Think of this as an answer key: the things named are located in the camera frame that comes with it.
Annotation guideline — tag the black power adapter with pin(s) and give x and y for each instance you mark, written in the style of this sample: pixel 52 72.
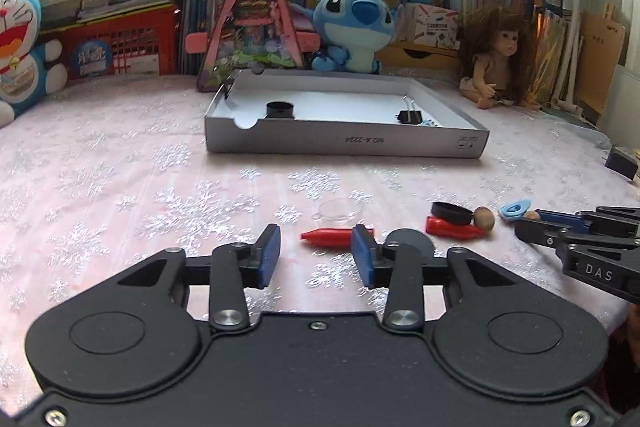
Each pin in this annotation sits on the black power adapter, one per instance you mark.
pixel 622 162

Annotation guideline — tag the large black binder clip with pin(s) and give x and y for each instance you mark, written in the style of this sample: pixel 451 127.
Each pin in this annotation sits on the large black binder clip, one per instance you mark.
pixel 410 114

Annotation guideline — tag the red plastic basket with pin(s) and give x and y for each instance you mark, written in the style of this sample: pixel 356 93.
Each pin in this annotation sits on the red plastic basket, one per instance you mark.
pixel 138 42

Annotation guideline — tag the pink triangular toy house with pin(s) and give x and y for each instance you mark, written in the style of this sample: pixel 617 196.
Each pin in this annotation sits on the pink triangular toy house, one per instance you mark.
pixel 254 35

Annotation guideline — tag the Doraemon plush toy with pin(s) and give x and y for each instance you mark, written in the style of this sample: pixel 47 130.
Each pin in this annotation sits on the Doraemon plush toy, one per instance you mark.
pixel 29 71

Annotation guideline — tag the light blue plastic clip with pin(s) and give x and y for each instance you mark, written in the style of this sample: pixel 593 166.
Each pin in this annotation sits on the light blue plastic clip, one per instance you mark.
pixel 514 211

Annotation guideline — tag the Stitch plush toy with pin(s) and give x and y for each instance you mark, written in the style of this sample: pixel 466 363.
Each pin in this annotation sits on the Stitch plush toy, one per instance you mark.
pixel 351 33

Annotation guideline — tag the white cardboard tray box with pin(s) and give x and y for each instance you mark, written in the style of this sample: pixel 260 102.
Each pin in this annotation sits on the white cardboard tray box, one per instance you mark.
pixel 336 113

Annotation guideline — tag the red crayon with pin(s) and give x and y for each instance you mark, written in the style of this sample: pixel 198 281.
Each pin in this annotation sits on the red crayon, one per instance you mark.
pixel 328 238
pixel 442 228

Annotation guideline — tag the pink snowflake tablecloth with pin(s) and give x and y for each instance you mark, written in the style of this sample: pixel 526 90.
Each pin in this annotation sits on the pink snowflake tablecloth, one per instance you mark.
pixel 105 174

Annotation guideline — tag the small black binder clip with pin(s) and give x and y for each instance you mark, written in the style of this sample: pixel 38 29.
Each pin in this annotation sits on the small black binder clip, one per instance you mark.
pixel 227 85

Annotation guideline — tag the black round container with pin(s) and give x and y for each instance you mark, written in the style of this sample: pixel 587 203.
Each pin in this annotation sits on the black round container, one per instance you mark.
pixel 280 110

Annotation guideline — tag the white patterned cardboard box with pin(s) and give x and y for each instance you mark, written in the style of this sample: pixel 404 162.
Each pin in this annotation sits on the white patterned cardboard box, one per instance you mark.
pixel 430 25

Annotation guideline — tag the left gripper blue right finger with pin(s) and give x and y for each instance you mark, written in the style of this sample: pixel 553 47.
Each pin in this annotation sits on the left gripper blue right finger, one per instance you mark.
pixel 397 266

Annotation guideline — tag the black shallow round lid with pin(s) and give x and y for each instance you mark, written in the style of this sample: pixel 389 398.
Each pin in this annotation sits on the black shallow round lid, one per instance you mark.
pixel 452 213

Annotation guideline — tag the brown-haired baby doll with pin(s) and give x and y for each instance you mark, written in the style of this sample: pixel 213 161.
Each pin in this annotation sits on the brown-haired baby doll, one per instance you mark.
pixel 497 59

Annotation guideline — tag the wooden drawer shelf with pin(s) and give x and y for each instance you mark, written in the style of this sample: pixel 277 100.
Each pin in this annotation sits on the wooden drawer shelf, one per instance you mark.
pixel 403 54

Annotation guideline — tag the clear plastic round lid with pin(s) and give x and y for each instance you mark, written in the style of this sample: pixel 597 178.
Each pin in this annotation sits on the clear plastic round lid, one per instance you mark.
pixel 339 210

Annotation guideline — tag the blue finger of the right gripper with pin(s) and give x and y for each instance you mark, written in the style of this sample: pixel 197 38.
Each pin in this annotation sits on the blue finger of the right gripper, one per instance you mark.
pixel 538 232
pixel 560 218

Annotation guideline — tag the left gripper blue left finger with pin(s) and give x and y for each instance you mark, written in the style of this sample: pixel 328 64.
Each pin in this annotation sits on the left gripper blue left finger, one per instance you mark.
pixel 235 267

